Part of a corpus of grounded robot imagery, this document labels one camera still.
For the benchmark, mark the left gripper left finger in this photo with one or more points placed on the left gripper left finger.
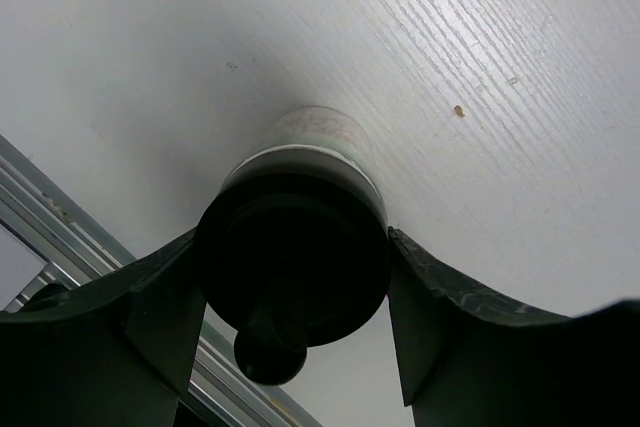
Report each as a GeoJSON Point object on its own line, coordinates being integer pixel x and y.
{"type": "Point", "coordinates": [117, 351]}

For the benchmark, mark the aluminium table frame rail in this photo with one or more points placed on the aluminium table frame rail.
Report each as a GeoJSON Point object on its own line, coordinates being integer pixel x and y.
{"type": "Point", "coordinates": [76, 251]}

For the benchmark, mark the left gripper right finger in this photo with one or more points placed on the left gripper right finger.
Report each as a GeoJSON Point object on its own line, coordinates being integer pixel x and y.
{"type": "Point", "coordinates": [469, 355]}

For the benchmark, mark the black top salt grinder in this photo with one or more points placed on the black top salt grinder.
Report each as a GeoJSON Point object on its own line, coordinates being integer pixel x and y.
{"type": "Point", "coordinates": [293, 250]}

